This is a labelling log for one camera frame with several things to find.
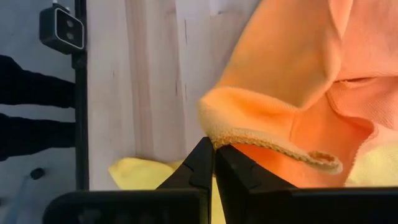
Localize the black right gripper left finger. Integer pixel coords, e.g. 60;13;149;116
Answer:
157;136;215;224

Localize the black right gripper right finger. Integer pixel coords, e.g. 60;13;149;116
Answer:
214;144;296;224

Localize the orange microfiber towel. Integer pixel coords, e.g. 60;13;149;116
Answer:
197;0;398;189

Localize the yellow microfiber towel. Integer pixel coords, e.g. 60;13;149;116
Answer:
108;139;398;224

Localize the person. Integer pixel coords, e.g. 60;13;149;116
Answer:
0;54;77;161

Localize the black aluminium table frame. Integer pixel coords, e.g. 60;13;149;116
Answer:
72;0;90;191

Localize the black white-rimmed depth camera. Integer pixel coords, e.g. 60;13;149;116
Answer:
39;2;86;55

